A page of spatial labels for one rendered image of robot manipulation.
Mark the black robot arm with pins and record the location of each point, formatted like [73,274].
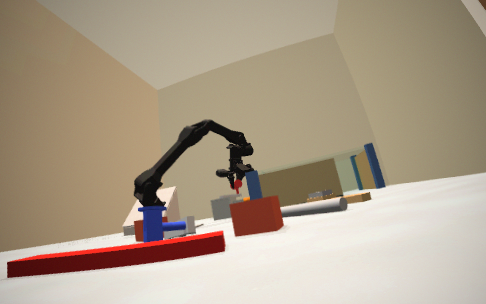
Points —
[147,183]

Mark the red flat bar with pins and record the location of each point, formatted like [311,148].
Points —
[102,258]

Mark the grey metal cylinder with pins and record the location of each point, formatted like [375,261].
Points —
[311,208]

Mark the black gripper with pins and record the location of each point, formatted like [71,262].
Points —
[229,174]

